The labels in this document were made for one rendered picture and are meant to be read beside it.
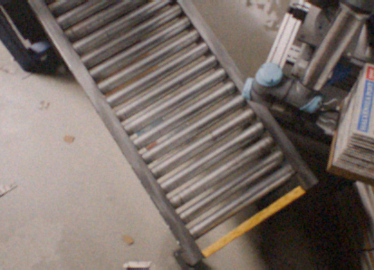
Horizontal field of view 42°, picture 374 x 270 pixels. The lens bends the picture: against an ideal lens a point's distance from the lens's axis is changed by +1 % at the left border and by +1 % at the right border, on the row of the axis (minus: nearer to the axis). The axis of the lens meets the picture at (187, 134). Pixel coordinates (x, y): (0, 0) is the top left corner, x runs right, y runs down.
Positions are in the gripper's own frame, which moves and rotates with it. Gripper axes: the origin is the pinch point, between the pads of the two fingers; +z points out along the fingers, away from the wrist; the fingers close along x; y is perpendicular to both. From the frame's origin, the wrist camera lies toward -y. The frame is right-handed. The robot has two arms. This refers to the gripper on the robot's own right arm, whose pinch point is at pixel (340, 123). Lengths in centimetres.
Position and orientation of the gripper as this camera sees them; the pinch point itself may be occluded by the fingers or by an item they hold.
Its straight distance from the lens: 176.1
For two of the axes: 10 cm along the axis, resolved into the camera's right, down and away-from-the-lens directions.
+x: 2.8, -7.7, 5.8
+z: 9.5, 3.2, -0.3
